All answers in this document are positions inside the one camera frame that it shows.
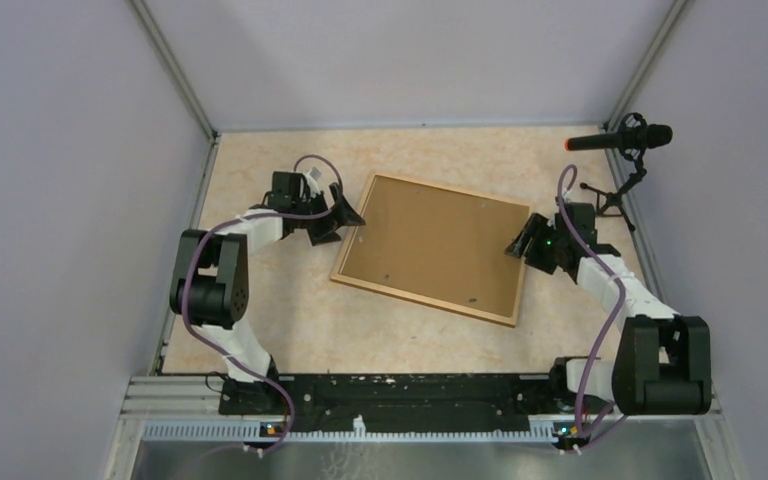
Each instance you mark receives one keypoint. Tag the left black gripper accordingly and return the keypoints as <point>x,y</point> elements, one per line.
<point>343,215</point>

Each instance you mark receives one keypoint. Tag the brown backing board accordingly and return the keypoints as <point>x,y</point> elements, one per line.
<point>437,245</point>

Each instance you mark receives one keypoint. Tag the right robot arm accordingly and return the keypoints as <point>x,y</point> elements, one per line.
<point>647,358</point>

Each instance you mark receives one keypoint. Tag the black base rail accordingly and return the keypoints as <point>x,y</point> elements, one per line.
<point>402,403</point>

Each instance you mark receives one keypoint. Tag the wooden picture frame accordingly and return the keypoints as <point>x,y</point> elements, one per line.
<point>351,265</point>

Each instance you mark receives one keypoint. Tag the microphone tripod stand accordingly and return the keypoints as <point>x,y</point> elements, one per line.
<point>610,204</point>

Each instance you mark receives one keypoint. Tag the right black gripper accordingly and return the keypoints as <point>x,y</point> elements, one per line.
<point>536,226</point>

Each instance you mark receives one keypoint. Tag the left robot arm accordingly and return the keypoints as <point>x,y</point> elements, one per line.
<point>210,288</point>

